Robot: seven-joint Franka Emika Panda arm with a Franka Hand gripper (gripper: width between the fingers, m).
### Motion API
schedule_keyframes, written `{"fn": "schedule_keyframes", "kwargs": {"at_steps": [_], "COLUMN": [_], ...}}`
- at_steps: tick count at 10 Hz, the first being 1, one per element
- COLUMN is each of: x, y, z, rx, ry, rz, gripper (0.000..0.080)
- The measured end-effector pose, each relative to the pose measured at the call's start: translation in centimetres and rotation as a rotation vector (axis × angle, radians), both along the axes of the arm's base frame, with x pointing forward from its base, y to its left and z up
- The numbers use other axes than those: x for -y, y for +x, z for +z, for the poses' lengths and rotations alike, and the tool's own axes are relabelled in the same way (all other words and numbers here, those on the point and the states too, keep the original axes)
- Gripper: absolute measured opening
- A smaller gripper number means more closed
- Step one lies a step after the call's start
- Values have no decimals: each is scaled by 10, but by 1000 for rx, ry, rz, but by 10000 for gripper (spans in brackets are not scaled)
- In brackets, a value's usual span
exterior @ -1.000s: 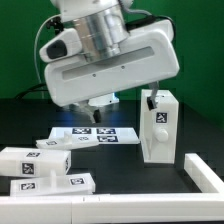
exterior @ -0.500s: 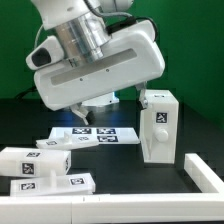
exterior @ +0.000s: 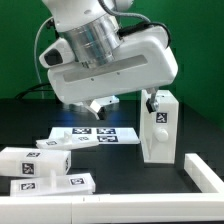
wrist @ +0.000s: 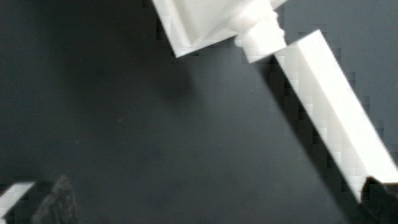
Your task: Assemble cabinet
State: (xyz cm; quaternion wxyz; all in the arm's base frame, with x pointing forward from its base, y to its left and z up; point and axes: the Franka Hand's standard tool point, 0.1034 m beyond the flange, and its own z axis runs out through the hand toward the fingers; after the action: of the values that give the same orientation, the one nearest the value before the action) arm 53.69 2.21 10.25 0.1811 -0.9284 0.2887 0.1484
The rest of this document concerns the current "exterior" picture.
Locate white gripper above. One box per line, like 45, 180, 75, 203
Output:
48, 26, 178, 120

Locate white cabinet body box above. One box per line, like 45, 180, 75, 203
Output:
139, 90, 179, 164

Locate white front panel with peg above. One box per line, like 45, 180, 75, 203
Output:
10, 173, 96, 197

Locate white cabinet drawer box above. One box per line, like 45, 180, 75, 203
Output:
0, 147, 71, 177

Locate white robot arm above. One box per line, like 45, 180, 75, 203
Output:
39, 0, 178, 117

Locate flat white panel four tags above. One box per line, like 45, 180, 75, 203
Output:
49, 127, 140, 144

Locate white door panel with peg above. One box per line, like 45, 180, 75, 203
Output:
36, 131, 99, 150

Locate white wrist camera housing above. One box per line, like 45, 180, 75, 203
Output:
39, 38, 75, 68

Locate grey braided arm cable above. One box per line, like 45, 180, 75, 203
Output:
98, 0, 173, 48

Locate black base cables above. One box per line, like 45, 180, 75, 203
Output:
13, 81, 56, 100

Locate grey camera cable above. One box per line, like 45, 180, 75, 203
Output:
33, 17, 54, 100

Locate white L-shaped obstacle frame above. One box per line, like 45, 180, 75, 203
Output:
0, 153, 224, 224

